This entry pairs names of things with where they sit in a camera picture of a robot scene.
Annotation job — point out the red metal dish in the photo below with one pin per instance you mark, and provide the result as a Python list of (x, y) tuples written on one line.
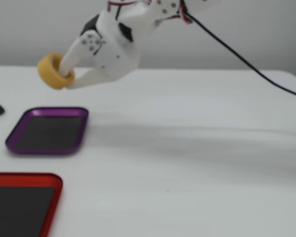
[(27, 179)]

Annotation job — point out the yellow tape roll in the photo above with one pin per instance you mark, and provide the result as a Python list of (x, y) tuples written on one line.
[(47, 72)]

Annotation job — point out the purple metal dish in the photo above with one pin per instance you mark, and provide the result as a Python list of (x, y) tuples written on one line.
[(13, 144)]

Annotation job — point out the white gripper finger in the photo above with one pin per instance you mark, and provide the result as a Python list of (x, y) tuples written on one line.
[(87, 80), (77, 53)]

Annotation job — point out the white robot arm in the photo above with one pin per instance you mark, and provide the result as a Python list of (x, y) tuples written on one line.
[(143, 17)]

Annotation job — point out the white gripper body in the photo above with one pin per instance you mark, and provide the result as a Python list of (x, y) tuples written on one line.
[(113, 59)]

